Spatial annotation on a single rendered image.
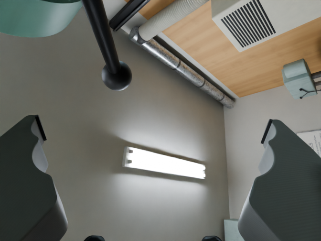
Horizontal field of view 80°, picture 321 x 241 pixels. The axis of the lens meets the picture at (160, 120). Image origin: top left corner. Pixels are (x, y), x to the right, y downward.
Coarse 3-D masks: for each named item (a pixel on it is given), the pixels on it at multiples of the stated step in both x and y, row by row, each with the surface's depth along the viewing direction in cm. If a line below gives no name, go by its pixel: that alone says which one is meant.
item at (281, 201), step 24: (264, 144) 11; (288, 144) 9; (264, 168) 9; (288, 168) 7; (312, 168) 8; (264, 192) 6; (288, 192) 7; (312, 192) 7; (240, 216) 7; (264, 216) 6; (288, 216) 6; (312, 216) 6; (264, 240) 6; (288, 240) 5; (312, 240) 5
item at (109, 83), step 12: (84, 0) 12; (96, 0) 13; (96, 12) 13; (96, 24) 14; (108, 24) 15; (96, 36) 16; (108, 36) 16; (108, 48) 17; (108, 60) 19; (108, 72) 21; (120, 72) 21; (108, 84) 22; (120, 84) 22
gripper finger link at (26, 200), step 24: (24, 120) 10; (0, 144) 8; (24, 144) 8; (0, 168) 7; (24, 168) 7; (0, 192) 6; (24, 192) 6; (48, 192) 6; (0, 216) 6; (24, 216) 6; (48, 216) 6; (0, 240) 5; (24, 240) 5; (48, 240) 6
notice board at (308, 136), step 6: (300, 132) 253; (306, 132) 248; (312, 132) 244; (318, 132) 240; (306, 138) 246; (312, 138) 242; (318, 138) 238; (312, 144) 240; (318, 144) 236; (318, 150) 235
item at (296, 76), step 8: (288, 64) 189; (296, 64) 183; (304, 64) 179; (288, 72) 188; (296, 72) 184; (304, 72) 183; (320, 72) 192; (288, 80) 197; (296, 80) 192; (304, 80) 191; (312, 80) 200; (288, 88) 207; (296, 88) 206; (304, 88) 205; (312, 88) 204; (296, 96) 221; (304, 96) 219
